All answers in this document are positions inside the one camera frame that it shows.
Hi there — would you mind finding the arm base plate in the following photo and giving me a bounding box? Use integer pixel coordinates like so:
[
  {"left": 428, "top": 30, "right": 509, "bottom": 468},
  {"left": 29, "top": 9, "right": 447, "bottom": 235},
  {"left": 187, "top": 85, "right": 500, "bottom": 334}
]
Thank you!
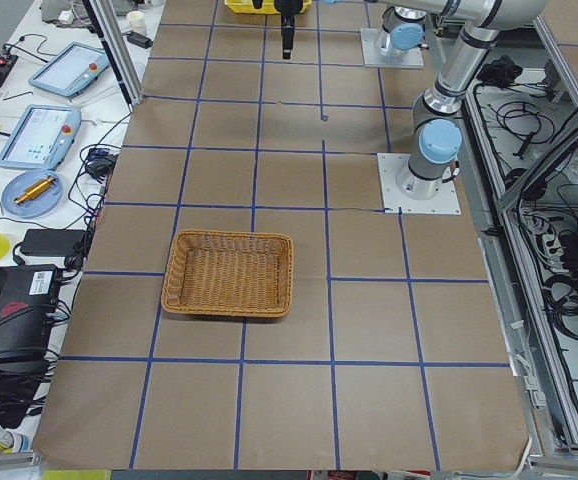
[
  {"left": 360, "top": 25, "right": 424, "bottom": 69},
  {"left": 377, "top": 153, "right": 461, "bottom": 215}
]

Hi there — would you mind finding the black computer box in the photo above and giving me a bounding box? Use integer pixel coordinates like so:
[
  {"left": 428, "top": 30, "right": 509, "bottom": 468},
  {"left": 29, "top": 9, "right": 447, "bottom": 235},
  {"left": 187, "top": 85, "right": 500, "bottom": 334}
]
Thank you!
[{"left": 0, "top": 264, "right": 61, "bottom": 363}]

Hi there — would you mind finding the blue plate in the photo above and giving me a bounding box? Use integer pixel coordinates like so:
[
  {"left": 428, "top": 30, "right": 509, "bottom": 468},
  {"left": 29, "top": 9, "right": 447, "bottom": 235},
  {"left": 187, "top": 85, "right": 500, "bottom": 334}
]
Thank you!
[{"left": 1, "top": 170, "right": 63, "bottom": 218}]

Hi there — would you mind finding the brass cylinder tool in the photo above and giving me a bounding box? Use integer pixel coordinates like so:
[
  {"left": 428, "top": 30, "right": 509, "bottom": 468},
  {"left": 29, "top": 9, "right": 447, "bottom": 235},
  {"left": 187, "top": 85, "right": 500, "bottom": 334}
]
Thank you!
[{"left": 15, "top": 176, "right": 56, "bottom": 205}]

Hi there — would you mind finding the black power adapter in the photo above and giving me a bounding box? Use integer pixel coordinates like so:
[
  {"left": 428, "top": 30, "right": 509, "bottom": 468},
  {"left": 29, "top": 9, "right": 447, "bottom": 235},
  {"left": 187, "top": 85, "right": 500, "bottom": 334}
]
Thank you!
[{"left": 20, "top": 229, "right": 85, "bottom": 257}]

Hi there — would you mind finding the brown wicker basket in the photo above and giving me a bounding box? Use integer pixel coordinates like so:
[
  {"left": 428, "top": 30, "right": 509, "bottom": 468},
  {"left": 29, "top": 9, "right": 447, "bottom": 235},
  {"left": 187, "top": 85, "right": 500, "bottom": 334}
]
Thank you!
[{"left": 161, "top": 229, "right": 294, "bottom": 319}]

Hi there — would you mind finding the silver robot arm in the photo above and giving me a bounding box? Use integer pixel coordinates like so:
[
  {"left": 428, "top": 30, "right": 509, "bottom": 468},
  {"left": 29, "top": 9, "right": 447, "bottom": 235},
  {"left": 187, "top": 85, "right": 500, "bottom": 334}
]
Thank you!
[
  {"left": 380, "top": 6, "right": 426, "bottom": 56},
  {"left": 392, "top": 1, "right": 546, "bottom": 201}
]

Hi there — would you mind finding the teach pendant tablet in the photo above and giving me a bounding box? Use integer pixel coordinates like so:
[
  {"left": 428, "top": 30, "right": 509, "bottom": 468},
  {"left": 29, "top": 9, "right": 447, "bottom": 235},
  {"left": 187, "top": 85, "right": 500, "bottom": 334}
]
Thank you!
[
  {"left": 28, "top": 42, "right": 110, "bottom": 98},
  {"left": 0, "top": 104, "right": 82, "bottom": 170}
]

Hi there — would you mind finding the white paper cup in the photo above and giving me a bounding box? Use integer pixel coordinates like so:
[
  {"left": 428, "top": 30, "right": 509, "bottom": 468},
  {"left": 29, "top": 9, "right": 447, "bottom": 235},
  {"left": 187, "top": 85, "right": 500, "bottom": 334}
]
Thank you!
[{"left": 126, "top": 10, "right": 147, "bottom": 36}]

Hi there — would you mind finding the white power strip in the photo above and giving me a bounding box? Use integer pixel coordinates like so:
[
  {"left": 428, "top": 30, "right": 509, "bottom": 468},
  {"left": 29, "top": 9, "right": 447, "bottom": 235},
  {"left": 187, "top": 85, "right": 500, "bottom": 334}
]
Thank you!
[{"left": 540, "top": 232, "right": 564, "bottom": 261}]

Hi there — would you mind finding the black cloth bundle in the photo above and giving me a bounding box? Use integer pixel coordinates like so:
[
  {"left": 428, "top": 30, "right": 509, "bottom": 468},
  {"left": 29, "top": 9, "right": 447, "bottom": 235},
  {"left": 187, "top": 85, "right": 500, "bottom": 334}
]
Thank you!
[{"left": 476, "top": 55, "right": 523, "bottom": 88}]

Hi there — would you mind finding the aluminium frame post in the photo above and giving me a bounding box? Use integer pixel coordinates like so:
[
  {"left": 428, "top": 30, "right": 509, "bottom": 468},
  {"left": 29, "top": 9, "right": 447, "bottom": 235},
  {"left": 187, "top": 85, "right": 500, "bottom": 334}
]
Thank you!
[{"left": 90, "top": 0, "right": 144, "bottom": 106}]

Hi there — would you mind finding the upper teach pendant tablet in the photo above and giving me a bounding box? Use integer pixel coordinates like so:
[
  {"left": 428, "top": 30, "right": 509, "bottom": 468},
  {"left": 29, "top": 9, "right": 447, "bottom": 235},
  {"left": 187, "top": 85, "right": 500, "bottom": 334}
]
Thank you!
[{"left": 28, "top": 42, "right": 110, "bottom": 98}]

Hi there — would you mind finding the yellow plastic basket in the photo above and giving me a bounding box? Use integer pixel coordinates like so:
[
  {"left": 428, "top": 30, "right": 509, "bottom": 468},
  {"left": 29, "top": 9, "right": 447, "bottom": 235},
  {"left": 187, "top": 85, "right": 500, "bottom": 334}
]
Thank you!
[{"left": 224, "top": 0, "right": 278, "bottom": 15}]

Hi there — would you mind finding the lower teach pendant tablet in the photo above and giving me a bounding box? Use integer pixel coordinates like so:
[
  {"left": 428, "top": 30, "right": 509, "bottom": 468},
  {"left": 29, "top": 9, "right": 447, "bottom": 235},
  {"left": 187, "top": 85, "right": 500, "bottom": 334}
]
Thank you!
[{"left": 0, "top": 104, "right": 82, "bottom": 170}]

